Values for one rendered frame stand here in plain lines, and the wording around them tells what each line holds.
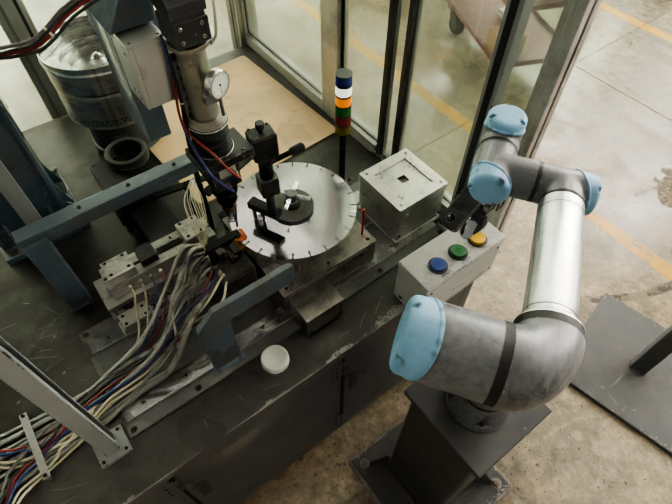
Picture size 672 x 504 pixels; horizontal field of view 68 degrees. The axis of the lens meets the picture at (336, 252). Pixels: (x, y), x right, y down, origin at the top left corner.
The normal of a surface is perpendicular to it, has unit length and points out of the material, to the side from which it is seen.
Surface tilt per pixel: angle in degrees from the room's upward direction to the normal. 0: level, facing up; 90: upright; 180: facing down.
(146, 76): 90
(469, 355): 30
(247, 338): 0
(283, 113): 0
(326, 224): 0
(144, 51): 90
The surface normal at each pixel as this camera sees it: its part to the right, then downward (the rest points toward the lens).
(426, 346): -0.25, -0.02
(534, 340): 0.14, -0.76
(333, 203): 0.00, -0.59
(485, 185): -0.34, 0.76
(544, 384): 0.28, 0.22
